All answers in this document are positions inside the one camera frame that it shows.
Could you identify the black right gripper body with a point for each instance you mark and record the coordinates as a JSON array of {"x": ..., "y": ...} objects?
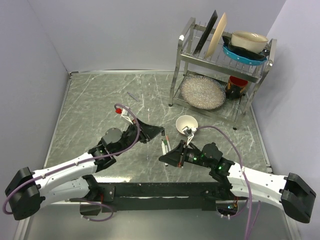
[{"x": 190, "y": 155}]

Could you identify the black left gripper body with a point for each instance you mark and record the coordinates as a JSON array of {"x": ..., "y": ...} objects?
[{"x": 130, "y": 135}]

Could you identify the white orange marker pen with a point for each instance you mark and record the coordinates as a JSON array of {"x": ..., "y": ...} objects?
[{"x": 168, "y": 143}]

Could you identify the white green marker pen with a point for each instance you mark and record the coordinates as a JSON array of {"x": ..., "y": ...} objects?
[{"x": 165, "y": 146}]

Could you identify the purple pen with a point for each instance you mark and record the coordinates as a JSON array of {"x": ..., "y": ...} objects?
[{"x": 132, "y": 96}]

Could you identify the white black marker pen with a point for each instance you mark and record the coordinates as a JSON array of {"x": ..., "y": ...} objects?
[{"x": 163, "y": 148}]

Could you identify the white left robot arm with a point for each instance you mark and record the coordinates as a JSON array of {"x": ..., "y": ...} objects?
[{"x": 29, "y": 191}]

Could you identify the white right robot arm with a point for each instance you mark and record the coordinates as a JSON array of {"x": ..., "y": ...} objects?
[{"x": 287, "y": 192}]

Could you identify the red floral bowl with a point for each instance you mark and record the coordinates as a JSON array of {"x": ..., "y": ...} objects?
[{"x": 185, "y": 121}]

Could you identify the speckled round plate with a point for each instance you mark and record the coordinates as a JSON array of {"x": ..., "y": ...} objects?
[{"x": 202, "y": 92}]

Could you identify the red black mug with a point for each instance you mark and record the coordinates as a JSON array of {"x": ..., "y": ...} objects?
[{"x": 235, "y": 88}]

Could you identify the steel dish rack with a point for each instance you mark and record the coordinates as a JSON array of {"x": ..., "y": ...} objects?
[{"x": 219, "y": 67}]

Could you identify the blue dotted dish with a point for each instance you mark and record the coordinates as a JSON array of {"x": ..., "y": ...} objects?
[{"x": 242, "y": 59}]

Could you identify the beige plate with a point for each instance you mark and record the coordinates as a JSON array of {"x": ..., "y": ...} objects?
[{"x": 216, "y": 36}]

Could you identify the black dish on rack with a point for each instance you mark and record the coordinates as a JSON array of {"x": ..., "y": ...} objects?
[{"x": 240, "y": 51}]

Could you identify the cream bowl on rack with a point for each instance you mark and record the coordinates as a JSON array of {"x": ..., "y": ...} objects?
[{"x": 250, "y": 41}]

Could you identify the black square plate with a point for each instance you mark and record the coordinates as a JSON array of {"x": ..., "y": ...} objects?
[{"x": 206, "y": 33}]

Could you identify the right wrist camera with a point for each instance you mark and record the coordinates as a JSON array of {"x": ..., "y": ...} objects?
[{"x": 189, "y": 133}]

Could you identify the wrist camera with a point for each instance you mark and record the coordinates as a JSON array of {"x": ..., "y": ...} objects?
[
  {"x": 124, "y": 115},
  {"x": 189, "y": 133}
]

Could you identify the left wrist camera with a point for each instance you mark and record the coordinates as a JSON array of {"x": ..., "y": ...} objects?
[{"x": 124, "y": 115}]

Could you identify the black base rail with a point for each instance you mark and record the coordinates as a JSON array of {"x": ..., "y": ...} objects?
[{"x": 132, "y": 196}]

